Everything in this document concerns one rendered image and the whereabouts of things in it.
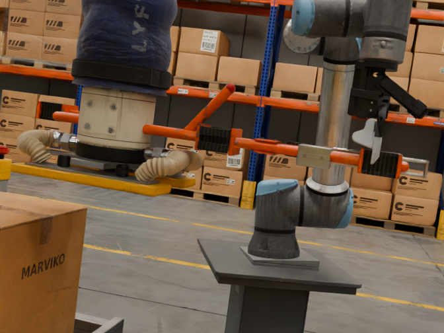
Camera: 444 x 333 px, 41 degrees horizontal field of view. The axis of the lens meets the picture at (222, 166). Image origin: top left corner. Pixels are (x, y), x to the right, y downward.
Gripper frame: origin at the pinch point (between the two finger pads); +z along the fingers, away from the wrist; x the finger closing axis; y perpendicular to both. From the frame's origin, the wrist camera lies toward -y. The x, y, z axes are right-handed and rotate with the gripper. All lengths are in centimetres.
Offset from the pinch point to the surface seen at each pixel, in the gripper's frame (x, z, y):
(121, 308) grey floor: -204, 118, 136
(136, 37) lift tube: 10, -19, 53
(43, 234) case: 3, 29, 73
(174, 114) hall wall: -824, -3, 336
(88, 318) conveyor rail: -30, 60, 75
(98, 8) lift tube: 11, -24, 62
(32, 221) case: 9, 25, 73
